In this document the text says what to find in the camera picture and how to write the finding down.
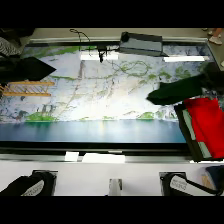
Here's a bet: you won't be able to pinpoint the dark green garment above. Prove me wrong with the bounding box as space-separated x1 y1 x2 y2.
146 61 224 107

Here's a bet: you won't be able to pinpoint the dark grey flat case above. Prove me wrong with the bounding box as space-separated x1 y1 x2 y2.
118 31 169 58

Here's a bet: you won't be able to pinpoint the pale green garment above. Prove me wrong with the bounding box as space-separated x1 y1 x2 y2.
181 109 213 160

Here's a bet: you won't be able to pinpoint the red T-shirt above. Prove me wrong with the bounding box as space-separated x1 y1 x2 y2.
183 96 224 160

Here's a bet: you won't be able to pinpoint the dark blue garment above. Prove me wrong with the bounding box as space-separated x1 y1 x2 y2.
204 165 224 192

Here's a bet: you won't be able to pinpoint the striped garment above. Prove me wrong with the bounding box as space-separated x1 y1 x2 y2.
0 36 23 58

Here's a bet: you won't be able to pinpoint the person's legs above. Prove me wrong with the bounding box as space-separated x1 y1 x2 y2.
201 27 224 46

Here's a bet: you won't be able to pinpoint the small black mount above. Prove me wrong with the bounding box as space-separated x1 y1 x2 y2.
96 44 110 64

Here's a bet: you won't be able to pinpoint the black cable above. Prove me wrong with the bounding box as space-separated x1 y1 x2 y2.
68 28 92 52

